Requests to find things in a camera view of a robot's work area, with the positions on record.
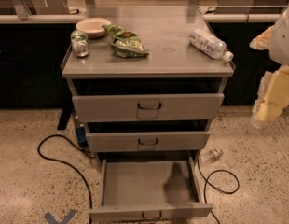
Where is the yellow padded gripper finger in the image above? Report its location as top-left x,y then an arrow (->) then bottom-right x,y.
249,26 -> 273,50
252,65 -> 289,125

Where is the clear blue-label plastic bottle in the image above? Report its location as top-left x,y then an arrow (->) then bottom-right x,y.
188,29 -> 233,62

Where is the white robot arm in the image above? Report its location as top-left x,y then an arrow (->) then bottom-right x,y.
250,6 -> 289,128

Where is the grey top drawer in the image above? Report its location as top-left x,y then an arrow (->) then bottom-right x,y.
72,93 -> 224,122

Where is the small clear bottle on floor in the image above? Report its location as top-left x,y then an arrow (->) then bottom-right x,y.
199,149 -> 224,164

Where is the grey metal drawer cabinet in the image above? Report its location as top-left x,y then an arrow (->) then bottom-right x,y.
60,6 -> 237,224

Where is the grey open bottom drawer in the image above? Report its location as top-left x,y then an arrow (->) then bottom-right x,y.
89,155 -> 213,223

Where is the grey middle drawer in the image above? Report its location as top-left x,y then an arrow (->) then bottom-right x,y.
86,132 -> 210,152

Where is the green chip bag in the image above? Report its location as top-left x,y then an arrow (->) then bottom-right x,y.
103,24 -> 149,58

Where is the beige paper bowl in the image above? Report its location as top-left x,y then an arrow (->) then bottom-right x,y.
76,18 -> 111,38

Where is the green soda can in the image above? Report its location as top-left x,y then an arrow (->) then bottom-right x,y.
71,30 -> 89,58

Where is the blue power adapter box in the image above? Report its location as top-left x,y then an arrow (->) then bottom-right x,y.
75,126 -> 88,148

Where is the dark back counter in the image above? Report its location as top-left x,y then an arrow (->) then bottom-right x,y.
0,22 -> 76,109

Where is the black cable right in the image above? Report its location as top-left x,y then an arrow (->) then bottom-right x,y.
197,160 -> 241,224

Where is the black cable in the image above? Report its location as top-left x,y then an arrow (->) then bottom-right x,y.
36,133 -> 96,224
197,160 -> 241,224

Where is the black cable left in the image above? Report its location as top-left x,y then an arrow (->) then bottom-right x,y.
36,133 -> 96,224

